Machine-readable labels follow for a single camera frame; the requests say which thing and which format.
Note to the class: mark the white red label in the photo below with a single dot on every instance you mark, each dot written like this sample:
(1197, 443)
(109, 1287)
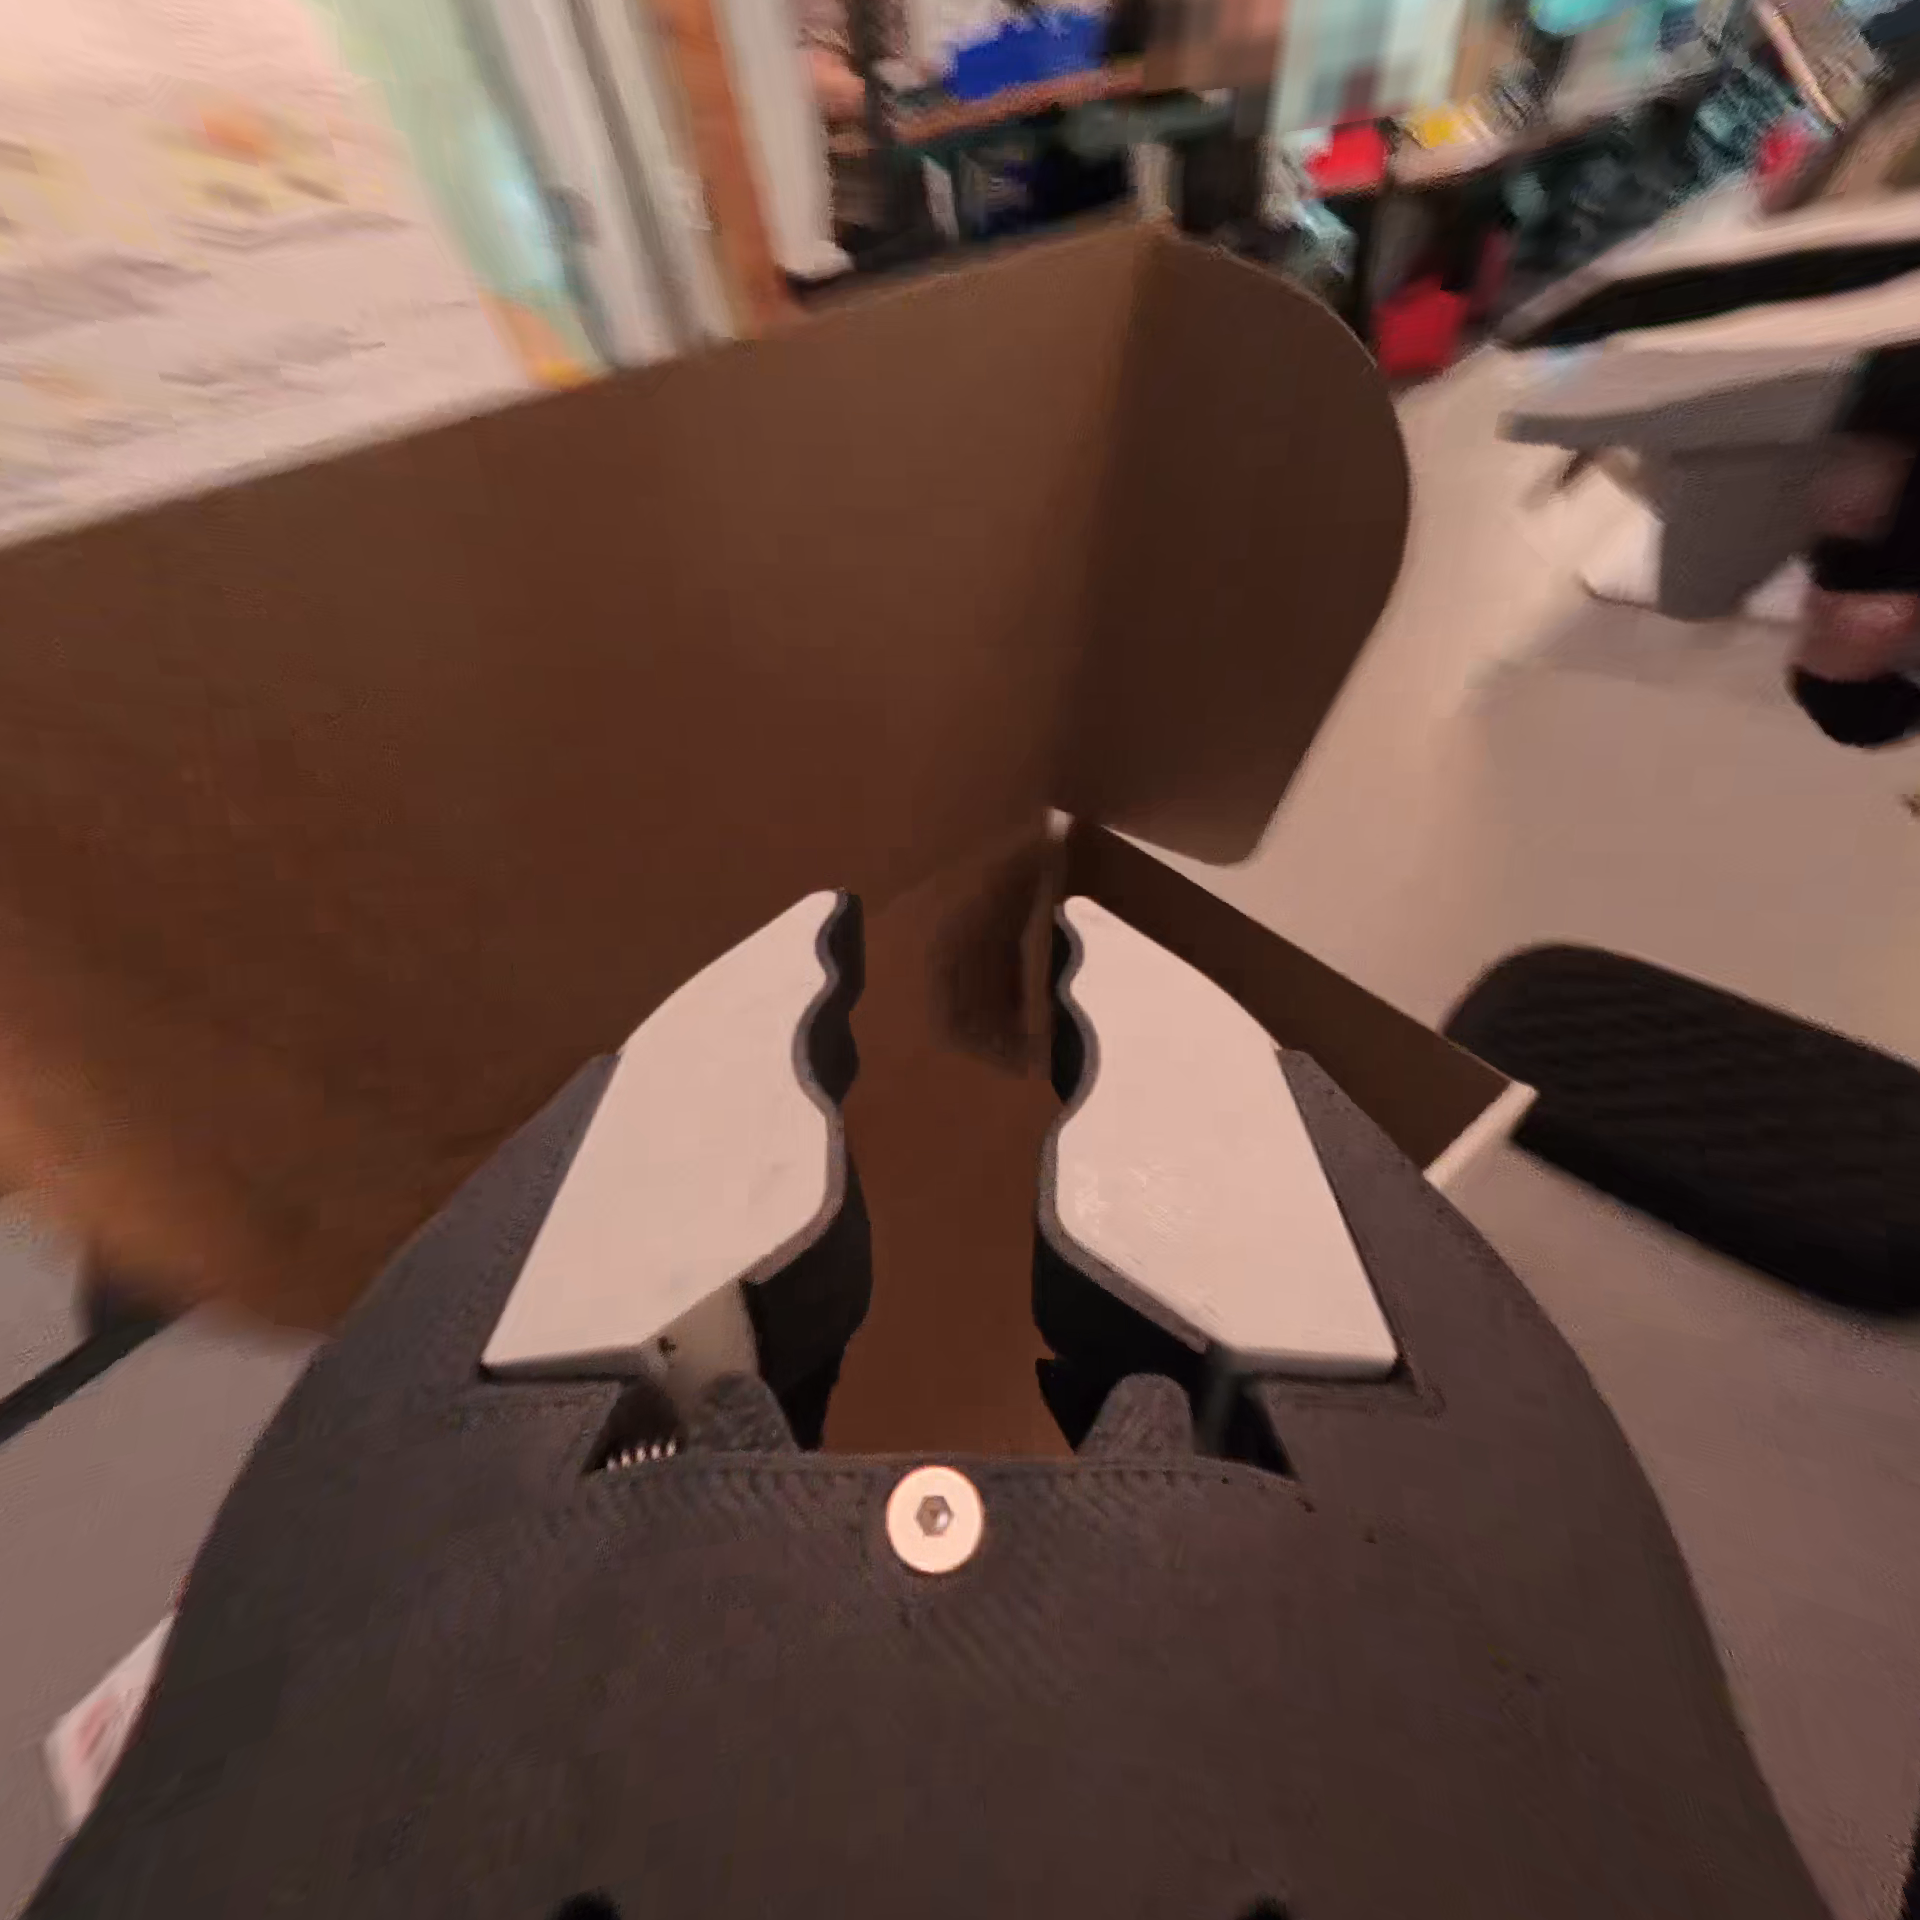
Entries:
(109, 1723)

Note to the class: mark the black mesh cushion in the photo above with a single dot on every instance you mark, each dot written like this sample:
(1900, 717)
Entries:
(1710, 1124)

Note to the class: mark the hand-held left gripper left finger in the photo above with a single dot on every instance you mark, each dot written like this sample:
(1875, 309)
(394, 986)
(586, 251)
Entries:
(676, 1155)

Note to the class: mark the blue bin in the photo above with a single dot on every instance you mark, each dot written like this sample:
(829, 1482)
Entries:
(1037, 58)

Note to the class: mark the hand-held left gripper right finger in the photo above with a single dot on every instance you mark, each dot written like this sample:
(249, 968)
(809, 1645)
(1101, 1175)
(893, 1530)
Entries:
(1201, 1201)

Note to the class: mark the cardboard box with lid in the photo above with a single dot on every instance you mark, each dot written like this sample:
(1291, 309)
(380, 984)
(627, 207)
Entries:
(601, 674)

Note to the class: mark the red bin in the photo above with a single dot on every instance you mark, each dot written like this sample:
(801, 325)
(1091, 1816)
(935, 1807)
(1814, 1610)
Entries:
(1422, 330)

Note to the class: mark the wooden shelf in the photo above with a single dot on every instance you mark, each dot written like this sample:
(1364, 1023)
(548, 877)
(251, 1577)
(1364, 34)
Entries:
(1037, 136)

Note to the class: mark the cluttered long desk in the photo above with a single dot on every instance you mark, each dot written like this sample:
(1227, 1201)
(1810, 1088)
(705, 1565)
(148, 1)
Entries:
(1577, 136)

